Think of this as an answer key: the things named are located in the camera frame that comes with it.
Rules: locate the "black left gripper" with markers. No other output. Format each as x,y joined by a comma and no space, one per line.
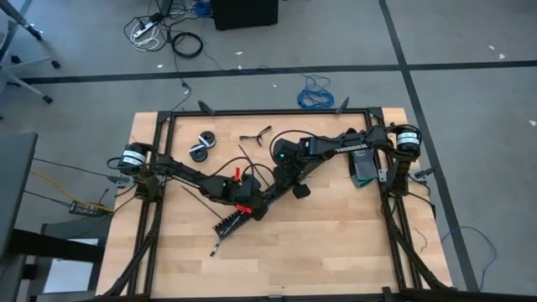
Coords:
257,197

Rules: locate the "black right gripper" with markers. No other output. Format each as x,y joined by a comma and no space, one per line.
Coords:
293,176

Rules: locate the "black sleeve with white label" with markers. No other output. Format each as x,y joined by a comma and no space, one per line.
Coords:
215,250

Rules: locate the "white power strip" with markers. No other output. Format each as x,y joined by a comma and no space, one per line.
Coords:
142,31

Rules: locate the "grey office chair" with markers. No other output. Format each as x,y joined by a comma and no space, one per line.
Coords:
10,69

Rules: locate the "black aluminium table frame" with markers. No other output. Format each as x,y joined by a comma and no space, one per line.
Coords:
268,112

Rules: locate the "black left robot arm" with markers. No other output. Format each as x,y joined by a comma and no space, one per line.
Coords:
189,174

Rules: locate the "black computer tower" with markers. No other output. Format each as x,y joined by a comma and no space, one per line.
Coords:
243,14

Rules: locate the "black flat bar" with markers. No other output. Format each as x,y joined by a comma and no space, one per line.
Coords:
54,245

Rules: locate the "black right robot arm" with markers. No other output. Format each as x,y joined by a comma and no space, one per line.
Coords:
356,147

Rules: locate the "black power supply box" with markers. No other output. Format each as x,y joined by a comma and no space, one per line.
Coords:
84,208

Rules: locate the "grey desk top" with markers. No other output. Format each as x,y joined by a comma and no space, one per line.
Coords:
17,189

